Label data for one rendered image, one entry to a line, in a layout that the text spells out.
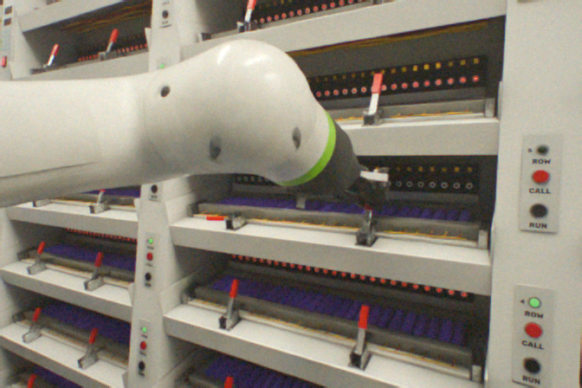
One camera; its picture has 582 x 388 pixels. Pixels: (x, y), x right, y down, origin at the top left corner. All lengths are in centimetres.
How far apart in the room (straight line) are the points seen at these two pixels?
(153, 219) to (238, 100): 63
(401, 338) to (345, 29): 52
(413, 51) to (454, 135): 30
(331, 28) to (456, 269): 43
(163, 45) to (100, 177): 62
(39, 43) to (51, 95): 120
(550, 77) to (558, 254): 22
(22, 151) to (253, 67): 16
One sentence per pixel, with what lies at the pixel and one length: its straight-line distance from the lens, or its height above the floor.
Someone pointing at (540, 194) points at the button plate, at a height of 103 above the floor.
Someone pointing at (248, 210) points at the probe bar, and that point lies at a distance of 78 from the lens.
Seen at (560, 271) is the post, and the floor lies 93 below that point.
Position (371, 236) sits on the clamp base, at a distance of 62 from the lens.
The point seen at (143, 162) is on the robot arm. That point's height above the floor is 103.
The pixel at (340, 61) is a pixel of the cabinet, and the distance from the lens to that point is 89.
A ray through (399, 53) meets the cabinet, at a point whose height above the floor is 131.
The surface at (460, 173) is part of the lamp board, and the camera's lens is 74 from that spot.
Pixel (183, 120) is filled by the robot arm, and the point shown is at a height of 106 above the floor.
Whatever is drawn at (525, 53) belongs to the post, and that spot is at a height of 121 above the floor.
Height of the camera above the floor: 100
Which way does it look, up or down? 1 degrees up
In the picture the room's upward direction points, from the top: 3 degrees clockwise
